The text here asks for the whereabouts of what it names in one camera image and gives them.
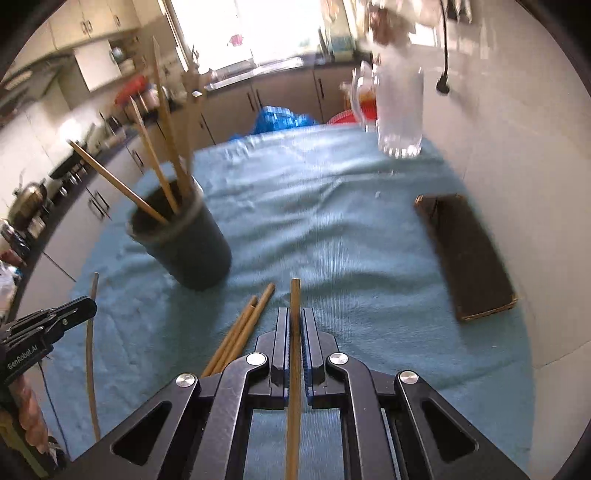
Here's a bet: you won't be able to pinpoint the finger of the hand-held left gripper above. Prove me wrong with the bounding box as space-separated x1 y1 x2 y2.
44 296 99 340

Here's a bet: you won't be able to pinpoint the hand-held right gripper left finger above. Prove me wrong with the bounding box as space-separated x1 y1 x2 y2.
60 307 291 480

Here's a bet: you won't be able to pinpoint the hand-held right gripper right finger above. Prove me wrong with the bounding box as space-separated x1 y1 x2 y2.
300 307 532 480

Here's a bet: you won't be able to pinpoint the long bamboo chopstick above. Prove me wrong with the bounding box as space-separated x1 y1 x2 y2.
68 140 171 225
285 278 302 480
208 302 259 376
85 272 101 441
201 295 258 377
217 283 276 370
127 97 181 214
151 37 192 199

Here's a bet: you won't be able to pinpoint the dark perforated utensil holder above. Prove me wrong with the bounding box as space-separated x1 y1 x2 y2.
126 178 232 292

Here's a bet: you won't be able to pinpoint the person's left hand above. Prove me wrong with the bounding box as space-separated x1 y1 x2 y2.
14 381 51 457

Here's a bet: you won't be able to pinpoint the steel kettle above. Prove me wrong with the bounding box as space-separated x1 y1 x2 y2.
9 182 47 227

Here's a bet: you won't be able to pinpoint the blue table cloth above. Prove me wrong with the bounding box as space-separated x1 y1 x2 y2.
34 122 536 480

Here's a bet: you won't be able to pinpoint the black phone in clear case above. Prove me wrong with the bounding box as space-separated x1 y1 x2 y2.
413 193 519 323

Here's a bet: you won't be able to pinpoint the red plastic basin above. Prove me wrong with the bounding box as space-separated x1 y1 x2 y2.
115 76 148 104

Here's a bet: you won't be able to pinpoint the blue plastic bag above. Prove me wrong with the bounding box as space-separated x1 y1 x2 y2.
252 106 319 136

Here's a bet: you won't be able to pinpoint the red plastic tub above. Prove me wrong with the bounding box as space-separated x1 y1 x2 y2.
328 90 379 126

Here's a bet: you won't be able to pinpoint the open dish shelf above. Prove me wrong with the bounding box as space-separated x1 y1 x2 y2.
108 39 139 75

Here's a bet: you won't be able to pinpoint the clear plastic jug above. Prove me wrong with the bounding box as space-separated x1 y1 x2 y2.
351 60 424 159

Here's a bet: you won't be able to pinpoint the kitchen window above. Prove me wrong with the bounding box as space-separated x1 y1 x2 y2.
166 0 333 79

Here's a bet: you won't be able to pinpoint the hanging brown bunch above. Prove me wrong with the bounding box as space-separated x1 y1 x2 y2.
367 0 416 47

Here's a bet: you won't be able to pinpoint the thin dark cable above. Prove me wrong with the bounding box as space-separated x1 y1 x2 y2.
41 362 71 460

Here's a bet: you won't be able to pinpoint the beige wall cabinets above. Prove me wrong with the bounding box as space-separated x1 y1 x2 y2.
0 0 162 93

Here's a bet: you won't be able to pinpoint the black power plug cable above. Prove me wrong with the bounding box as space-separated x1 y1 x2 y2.
436 0 458 95

